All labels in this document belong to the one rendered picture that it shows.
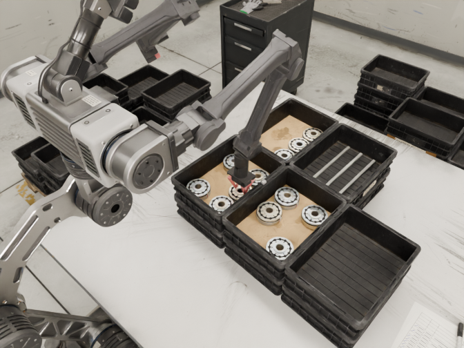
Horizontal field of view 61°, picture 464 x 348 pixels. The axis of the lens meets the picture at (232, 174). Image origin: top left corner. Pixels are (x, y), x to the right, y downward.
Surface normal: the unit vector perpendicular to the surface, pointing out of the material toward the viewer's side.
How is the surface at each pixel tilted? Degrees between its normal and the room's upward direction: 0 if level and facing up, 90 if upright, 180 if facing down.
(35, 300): 0
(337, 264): 0
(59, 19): 90
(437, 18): 90
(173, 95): 0
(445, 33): 90
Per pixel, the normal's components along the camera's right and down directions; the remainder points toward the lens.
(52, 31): 0.76, 0.46
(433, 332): -0.01, -0.70
